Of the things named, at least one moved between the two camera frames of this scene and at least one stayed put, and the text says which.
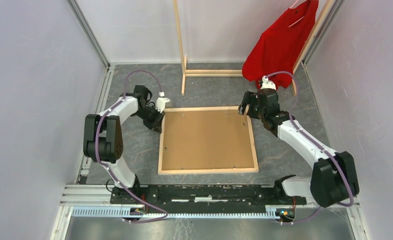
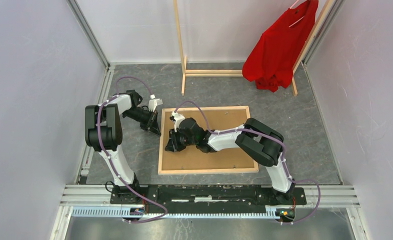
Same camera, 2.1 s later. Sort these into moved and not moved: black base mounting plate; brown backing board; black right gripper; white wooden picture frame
Moved: black right gripper
Not moved: brown backing board; white wooden picture frame; black base mounting plate
